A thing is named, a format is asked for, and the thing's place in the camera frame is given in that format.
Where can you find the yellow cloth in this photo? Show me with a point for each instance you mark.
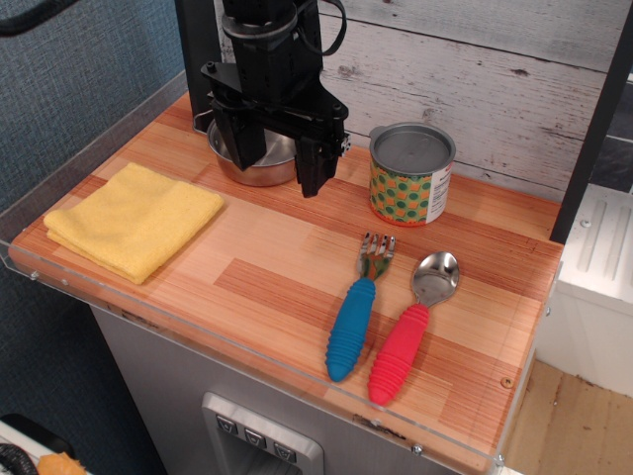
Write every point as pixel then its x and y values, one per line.
pixel 135 222

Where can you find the black vertical post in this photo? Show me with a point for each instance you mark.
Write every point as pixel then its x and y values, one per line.
pixel 606 106

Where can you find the clear acrylic table guard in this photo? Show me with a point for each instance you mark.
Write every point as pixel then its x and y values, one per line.
pixel 271 270

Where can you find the white toy appliance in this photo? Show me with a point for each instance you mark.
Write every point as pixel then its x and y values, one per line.
pixel 586 329

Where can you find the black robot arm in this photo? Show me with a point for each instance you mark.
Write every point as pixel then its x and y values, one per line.
pixel 261 18

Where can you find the orange object at corner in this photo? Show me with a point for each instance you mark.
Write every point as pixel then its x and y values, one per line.
pixel 60 464

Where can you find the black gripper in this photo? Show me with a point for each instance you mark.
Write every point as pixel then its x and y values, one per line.
pixel 274 84

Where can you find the patterned tin can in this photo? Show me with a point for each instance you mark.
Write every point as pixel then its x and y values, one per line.
pixel 410 172

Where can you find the silver toy cabinet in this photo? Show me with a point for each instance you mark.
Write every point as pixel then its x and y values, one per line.
pixel 212 407

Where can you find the blue handled fork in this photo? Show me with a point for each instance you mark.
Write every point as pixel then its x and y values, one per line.
pixel 348 334

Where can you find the small metal pot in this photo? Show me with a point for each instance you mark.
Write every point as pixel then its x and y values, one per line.
pixel 276 167

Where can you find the red handled spoon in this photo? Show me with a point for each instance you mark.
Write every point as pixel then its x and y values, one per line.
pixel 435 280

